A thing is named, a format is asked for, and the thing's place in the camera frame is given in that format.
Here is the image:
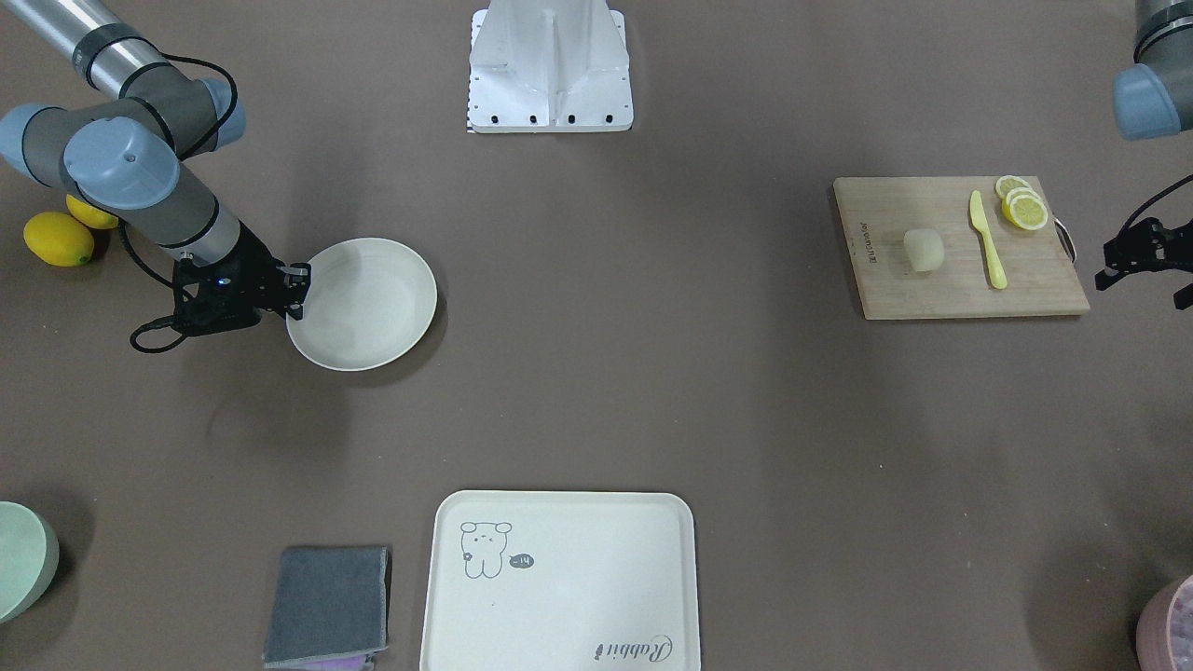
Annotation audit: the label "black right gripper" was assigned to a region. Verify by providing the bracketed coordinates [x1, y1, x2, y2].
[171, 224, 313, 338]

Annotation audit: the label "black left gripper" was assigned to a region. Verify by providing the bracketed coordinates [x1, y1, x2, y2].
[1095, 217, 1192, 293]

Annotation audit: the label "cream round plate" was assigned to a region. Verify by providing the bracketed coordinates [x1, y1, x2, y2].
[286, 238, 438, 371]

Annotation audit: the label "white steamed bun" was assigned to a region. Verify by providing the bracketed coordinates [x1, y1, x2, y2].
[903, 226, 945, 273]

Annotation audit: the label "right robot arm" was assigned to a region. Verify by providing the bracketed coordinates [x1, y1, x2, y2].
[4, 1, 313, 339]

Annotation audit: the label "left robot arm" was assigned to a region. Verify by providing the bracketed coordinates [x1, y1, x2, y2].
[1094, 1, 1192, 293]

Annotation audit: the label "cream rabbit serving tray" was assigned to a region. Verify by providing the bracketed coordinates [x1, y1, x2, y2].
[420, 491, 701, 670]

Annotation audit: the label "lemon slices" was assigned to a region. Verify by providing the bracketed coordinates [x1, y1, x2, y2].
[995, 176, 1052, 232]

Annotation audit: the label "yellow plastic knife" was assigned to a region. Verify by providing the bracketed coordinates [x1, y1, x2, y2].
[968, 190, 1008, 293]

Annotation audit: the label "bamboo cutting board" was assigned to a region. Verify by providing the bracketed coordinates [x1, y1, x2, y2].
[832, 176, 1090, 320]

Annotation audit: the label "upper yellow lemon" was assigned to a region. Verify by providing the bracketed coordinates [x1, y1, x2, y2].
[64, 193, 119, 230]

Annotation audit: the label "yellow lemon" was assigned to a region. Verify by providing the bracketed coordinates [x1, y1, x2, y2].
[64, 193, 119, 230]
[21, 213, 95, 267]

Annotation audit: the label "lower yellow lemon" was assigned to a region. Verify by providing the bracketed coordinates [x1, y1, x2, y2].
[21, 213, 95, 267]

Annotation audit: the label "folded grey cloth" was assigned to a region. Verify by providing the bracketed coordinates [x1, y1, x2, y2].
[262, 544, 391, 670]

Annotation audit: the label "pale green bowl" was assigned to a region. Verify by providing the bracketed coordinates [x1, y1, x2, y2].
[1, 501, 60, 623]

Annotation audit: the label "pink bowl with ice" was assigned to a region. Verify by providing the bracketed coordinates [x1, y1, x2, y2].
[1136, 575, 1192, 670]

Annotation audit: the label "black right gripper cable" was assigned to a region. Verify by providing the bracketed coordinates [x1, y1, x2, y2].
[117, 51, 239, 353]

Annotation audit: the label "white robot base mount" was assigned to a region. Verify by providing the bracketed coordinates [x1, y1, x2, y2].
[466, 1, 635, 133]

